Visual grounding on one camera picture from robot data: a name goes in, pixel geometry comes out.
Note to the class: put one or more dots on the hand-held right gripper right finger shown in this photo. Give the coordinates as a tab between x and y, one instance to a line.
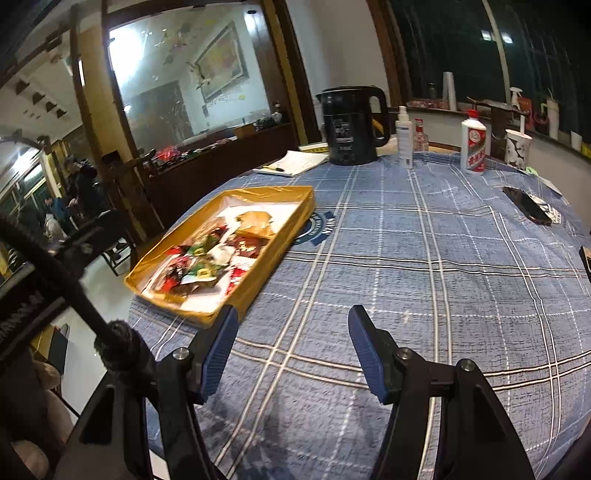
364	350

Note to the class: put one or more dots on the blue plaid tablecloth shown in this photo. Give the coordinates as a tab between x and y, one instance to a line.
415	277

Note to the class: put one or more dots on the printed card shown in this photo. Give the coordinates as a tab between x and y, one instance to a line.
551	211

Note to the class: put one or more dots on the white notebook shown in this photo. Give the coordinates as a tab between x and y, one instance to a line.
300	162

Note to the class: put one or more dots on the black electric kettle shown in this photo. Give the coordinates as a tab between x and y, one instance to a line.
351	124

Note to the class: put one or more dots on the black pen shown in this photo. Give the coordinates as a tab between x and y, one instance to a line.
273	169

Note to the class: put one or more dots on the white bottle with red label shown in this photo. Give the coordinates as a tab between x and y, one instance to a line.
473	147

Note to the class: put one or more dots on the white paper roll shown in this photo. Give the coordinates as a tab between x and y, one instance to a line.
449	92

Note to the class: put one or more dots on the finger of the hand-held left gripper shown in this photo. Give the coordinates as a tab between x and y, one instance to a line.
87	244

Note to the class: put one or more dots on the black remote control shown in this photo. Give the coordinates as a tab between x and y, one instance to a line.
526	205

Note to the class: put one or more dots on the dark wooden chair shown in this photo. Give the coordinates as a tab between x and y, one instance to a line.
498	124

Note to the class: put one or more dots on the yellow edged book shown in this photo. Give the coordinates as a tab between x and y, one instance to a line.
314	147

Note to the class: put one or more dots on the framed wall picture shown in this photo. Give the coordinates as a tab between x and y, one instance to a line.
221	60

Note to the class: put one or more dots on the white spray bottle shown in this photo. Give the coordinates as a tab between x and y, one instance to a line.
405	138

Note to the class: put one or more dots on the yellow cardboard tray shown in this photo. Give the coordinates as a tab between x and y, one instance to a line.
295	217

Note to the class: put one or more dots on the white paper cup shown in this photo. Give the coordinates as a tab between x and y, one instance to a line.
517	150

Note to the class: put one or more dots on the white tumbler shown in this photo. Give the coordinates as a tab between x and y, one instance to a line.
552	117

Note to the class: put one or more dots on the small clear bottle red cap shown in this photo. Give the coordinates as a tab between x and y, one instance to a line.
420	136

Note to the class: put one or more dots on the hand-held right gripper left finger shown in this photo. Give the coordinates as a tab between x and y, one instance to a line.
221	341

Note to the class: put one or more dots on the pile of assorted snack packets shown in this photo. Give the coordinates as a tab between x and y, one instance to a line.
217	254

